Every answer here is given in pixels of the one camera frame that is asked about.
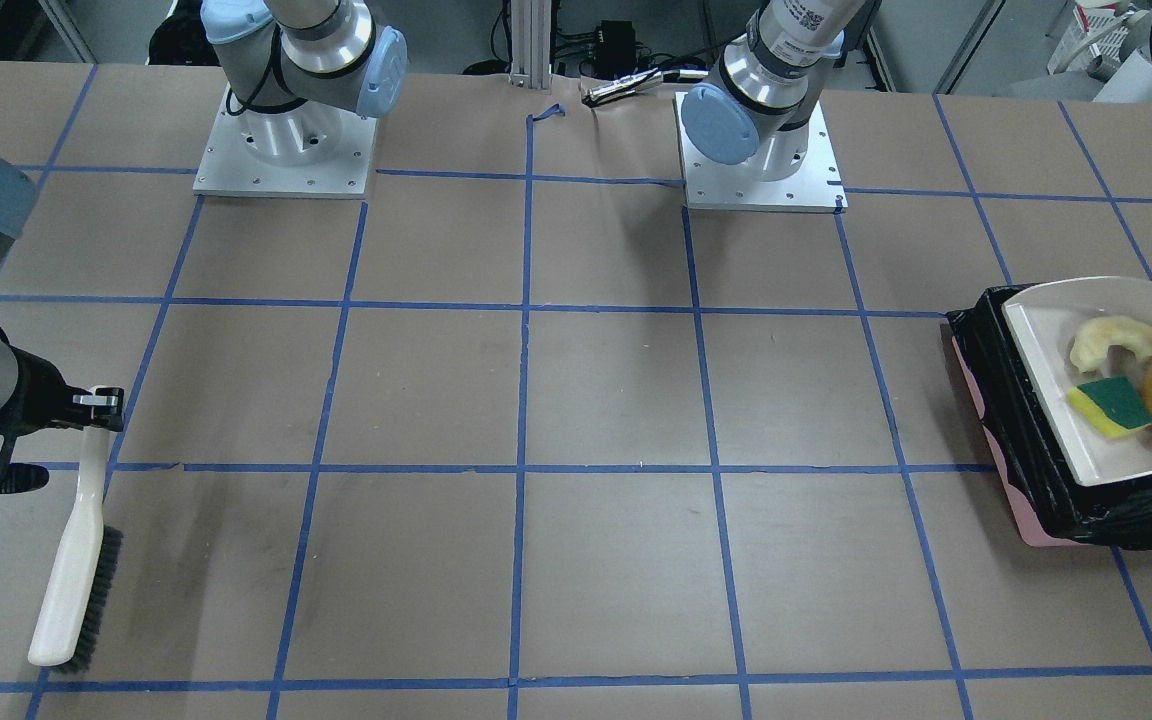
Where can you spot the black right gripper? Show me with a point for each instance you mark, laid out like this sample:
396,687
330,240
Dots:
39,398

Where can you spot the beige hand brush black bristles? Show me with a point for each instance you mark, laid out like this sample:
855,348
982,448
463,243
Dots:
81,578

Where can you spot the beige plastic dustpan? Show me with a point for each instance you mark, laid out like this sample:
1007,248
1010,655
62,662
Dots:
1042,320

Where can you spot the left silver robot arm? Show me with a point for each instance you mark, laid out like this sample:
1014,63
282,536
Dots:
768,79

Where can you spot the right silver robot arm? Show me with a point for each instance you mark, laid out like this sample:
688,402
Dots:
307,81

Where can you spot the bin with black bag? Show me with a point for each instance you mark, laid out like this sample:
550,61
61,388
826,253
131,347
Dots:
1066,482

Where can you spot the yellow peel piece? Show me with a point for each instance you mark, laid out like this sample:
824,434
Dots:
1093,340

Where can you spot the green yellow sponge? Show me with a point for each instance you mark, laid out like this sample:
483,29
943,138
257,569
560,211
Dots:
1112,405

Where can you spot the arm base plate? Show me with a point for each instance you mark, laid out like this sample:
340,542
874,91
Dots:
793,171
311,152

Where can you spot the aluminium frame post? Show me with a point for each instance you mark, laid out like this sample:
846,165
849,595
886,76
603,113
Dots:
531,35

